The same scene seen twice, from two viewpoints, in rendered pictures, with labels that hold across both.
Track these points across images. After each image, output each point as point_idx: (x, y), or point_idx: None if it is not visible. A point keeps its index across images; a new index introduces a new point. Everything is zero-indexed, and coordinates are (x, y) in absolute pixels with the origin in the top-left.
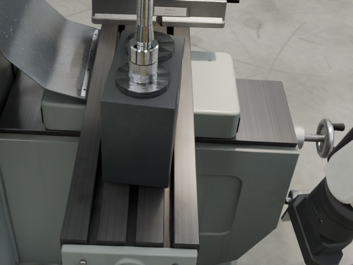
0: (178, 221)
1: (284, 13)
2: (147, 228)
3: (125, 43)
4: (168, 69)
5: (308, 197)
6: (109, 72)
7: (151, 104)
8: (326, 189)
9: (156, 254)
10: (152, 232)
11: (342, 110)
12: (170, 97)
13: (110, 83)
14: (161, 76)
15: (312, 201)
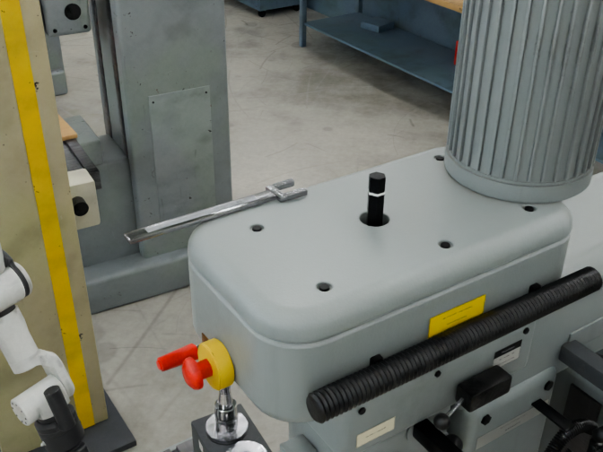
0: None
1: None
2: (191, 447)
3: (262, 447)
4: (217, 450)
5: (83, 431)
6: (255, 426)
7: (207, 416)
8: (72, 405)
9: (177, 443)
10: (187, 447)
11: None
12: (199, 428)
13: (246, 417)
14: (214, 430)
15: (80, 421)
